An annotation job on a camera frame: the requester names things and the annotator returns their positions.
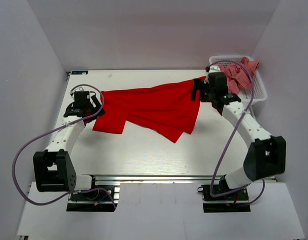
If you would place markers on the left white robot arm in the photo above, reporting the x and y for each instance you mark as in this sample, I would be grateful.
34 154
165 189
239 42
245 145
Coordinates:
59 155

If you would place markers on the red t-shirt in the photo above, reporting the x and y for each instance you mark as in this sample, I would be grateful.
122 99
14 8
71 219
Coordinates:
167 109

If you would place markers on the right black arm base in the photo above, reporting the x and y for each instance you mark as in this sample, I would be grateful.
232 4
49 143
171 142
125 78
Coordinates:
236 202

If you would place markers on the pink t-shirt in basket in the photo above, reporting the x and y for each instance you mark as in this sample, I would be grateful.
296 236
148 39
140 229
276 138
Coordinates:
237 78

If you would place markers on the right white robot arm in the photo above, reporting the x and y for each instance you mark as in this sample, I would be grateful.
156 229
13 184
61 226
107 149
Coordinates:
266 155

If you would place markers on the aluminium table rail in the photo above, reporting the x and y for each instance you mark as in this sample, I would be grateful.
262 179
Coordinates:
134 169

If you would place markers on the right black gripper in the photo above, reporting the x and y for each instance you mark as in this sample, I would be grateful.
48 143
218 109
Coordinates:
199 84

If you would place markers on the white plastic basket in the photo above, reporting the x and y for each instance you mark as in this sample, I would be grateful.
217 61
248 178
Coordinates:
260 93

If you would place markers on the blue label sticker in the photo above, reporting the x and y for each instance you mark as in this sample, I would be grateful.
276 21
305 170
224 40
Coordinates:
79 72

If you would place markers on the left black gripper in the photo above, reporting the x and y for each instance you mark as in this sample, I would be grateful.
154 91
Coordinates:
102 113

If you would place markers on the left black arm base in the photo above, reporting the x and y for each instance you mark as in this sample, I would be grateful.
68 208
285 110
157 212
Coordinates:
103 198

